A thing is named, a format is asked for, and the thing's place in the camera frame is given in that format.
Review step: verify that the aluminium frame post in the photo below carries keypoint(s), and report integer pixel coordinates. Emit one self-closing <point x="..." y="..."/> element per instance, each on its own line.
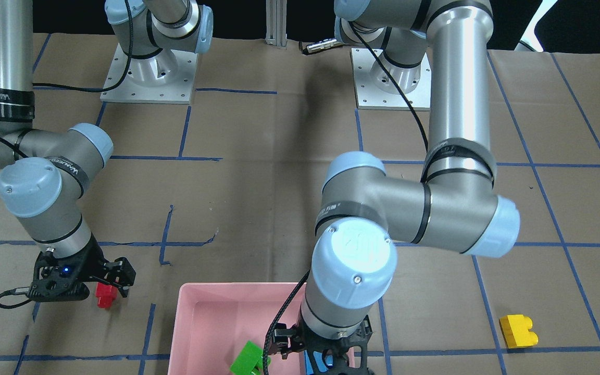
<point x="275" y="11"/>

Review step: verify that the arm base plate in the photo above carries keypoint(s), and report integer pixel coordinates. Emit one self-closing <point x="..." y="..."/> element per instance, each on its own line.
<point x="375" y="90"/>
<point x="167" y="78"/>

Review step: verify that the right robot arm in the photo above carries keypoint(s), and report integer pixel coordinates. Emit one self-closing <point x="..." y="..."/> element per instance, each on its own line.
<point x="43" y="173"/>

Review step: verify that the blue toy block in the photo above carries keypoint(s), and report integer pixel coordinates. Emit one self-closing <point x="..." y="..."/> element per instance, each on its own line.
<point x="318" y="362"/>

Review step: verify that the yellow toy block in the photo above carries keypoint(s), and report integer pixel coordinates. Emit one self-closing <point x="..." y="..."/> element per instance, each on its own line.
<point x="517" y="331"/>

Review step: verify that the red toy block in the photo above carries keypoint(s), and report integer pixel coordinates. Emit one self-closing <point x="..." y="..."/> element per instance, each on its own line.
<point x="105" y="295"/>

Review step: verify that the silver cable connector plug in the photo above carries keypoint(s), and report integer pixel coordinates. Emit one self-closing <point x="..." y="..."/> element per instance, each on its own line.
<point x="308" y="49"/>

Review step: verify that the green toy block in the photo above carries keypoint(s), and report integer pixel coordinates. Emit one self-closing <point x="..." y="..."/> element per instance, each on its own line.
<point x="250" y="360"/>

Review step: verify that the pink plastic box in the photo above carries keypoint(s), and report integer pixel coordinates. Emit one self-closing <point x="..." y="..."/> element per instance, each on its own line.
<point x="214" y="321"/>

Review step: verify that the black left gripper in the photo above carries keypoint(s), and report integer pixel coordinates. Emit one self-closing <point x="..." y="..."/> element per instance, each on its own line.
<point x="283" y="337"/>

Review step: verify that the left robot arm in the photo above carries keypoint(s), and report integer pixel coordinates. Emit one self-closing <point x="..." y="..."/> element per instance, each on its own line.
<point x="364" y="211"/>

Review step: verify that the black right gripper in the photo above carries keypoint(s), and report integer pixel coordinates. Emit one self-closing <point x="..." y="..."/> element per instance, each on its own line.
<point x="95" y="263"/>

